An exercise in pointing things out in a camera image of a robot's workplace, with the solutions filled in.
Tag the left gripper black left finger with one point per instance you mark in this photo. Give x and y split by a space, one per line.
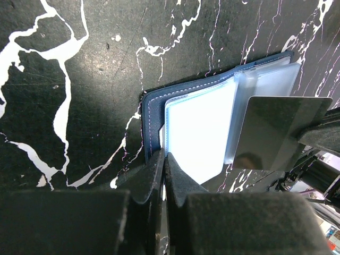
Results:
124 220

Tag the dark mirror-finish card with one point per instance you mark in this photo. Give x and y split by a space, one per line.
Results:
270 130

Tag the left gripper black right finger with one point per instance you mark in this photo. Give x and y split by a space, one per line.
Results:
201 222

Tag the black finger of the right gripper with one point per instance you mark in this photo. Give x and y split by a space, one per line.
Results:
322 137
331 118

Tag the blue card holder wallet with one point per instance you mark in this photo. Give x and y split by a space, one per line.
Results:
199 122

